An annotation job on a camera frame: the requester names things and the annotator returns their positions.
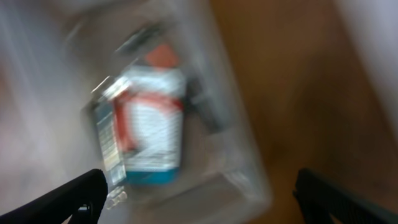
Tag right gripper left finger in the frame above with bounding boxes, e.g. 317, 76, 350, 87
1, 169, 108, 224

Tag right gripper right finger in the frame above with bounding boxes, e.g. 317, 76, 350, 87
293, 169, 397, 224

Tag white blue card package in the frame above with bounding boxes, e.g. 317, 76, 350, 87
91, 66, 187, 185

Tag red handled pliers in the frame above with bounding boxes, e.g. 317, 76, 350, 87
113, 90, 183, 153

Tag clear plastic container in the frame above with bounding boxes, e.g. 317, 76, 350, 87
45, 1, 271, 223

